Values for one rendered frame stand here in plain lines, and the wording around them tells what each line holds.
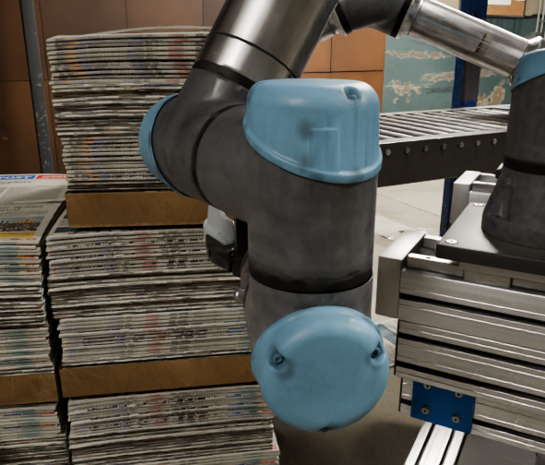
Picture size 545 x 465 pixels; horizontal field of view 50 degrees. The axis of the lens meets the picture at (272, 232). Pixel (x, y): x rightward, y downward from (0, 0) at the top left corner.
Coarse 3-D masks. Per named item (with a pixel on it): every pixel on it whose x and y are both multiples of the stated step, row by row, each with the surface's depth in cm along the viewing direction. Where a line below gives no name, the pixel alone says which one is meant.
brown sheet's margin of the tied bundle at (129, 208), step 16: (128, 192) 70; (144, 192) 70; (160, 192) 70; (80, 208) 70; (96, 208) 70; (112, 208) 70; (128, 208) 70; (144, 208) 70; (160, 208) 71; (176, 208) 71; (192, 208) 71; (80, 224) 70; (96, 224) 71; (112, 224) 71; (128, 224) 71; (144, 224) 71; (160, 224) 71; (176, 224) 72
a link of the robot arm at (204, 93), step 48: (240, 0) 41; (288, 0) 40; (336, 0) 43; (240, 48) 40; (288, 48) 41; (192, 96) 40; (240, 96) 40; (144, 144) 44; (192, 144) 38; (192, 192) 40
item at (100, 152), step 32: (160, 32) 68; (192, 32) 66; (64, 64) 65; (96, 64) 65; (128, 64) 66; (160, 64) 66; (192, 64) 66; (64, 96) 66; (96, 96) 66; (128, 96) 66; (160, 96) 67; (64, 128) 67; (96, 128) 67; (128, 128) 67; (64, 160) 67; (96, 160) 68; (128, 160) 69; (96, 192) 70
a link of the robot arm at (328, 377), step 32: (256, 288) 33; (352, 288) 38; (256, 320) 34; (288, 320) 31; (320, 320) 31; (352, 320) 31; (256, 352) 33; (288, 352) 30; (320, 352) 30; (352, 352) 31; (384, 352) 32; (288, 384) 31; (320, 384) 31; (352, 384) 31; (384, 384) 32; (288, 416) 32; (320, 416) 32; (352, 416) 32
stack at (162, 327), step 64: (0, 192) 90; (64, 192) 91; (0, 256) 69; (64, 256) 71; (128, 256) 72; (192, 256) 74; (0, 320) 71; (64, 320) 73; (128, 320) 74; (192, 320) 76; (256, 384) 81; (0, 448) 77; (64, 448) 79; (128, 448) 81; (192, 448) 82; (256, 448) 84
